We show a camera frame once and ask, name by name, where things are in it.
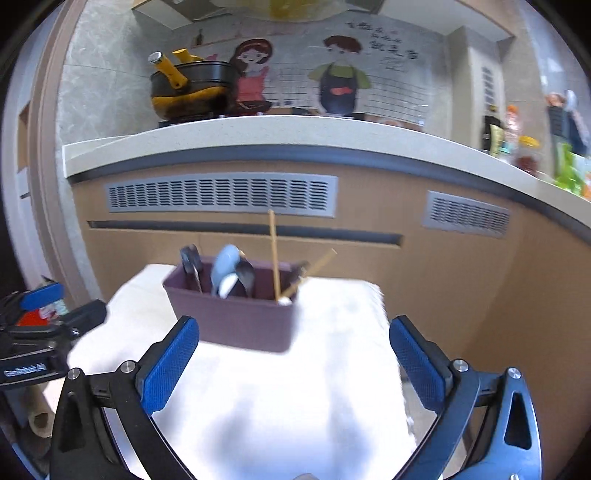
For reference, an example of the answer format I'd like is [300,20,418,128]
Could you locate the blue-grey spoon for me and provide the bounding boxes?
[210,244,243,296]

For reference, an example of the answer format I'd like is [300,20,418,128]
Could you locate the dark sauce bottle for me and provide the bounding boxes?
[480,105,506,155]

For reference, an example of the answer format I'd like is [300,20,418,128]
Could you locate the paper roll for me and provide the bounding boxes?
[21,383,58,439]

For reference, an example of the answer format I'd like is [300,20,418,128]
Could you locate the jar with yellow lid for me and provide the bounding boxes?
[515,136,543,178]

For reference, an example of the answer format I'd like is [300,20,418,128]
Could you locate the short grey vent grille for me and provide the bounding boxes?
[422,190,511,239]

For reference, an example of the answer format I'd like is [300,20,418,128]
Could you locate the red packet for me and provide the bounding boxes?
[16,307,58,328]

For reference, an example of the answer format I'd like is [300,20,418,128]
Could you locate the cartoon wall sticker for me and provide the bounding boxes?
[231,18,426,126]

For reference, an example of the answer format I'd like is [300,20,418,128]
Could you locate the green packet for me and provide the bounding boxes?
[554,143,591,199]

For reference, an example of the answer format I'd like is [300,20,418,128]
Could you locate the black pot with yellow handles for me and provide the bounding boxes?
[148,47,241,123]

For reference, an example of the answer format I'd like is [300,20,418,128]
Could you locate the maroon plastic utensil holder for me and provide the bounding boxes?
[163,261,301,354]

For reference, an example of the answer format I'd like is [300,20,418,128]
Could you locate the orange capped bottle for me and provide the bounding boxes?
[505,105,522,155]

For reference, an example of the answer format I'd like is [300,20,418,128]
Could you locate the long grey vent grille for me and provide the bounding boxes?
[105,173,339,219]

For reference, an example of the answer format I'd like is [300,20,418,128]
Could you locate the black wall caddy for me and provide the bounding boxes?
[547,92,585,155]

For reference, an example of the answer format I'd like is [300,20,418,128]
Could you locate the range hood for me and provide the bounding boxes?
[131,0,385,25]

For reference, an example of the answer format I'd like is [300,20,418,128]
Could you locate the white cloth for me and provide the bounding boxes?
[67,263,419,480]

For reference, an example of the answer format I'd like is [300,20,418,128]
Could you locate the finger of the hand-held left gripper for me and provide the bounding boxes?
[0,281,65,328]
[51,299,108,341]

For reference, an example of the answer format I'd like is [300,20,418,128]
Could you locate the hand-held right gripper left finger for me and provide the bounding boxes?
[50,316,201,480]

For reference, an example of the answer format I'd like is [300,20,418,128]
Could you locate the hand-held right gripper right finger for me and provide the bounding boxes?
[389,316,544,480]

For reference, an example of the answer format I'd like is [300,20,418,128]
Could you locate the kitchen counter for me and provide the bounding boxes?
[62,114,591,241]

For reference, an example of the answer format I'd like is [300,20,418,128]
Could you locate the metal spoon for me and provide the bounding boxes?
[235,249,256,298]
[180,244,204,292]

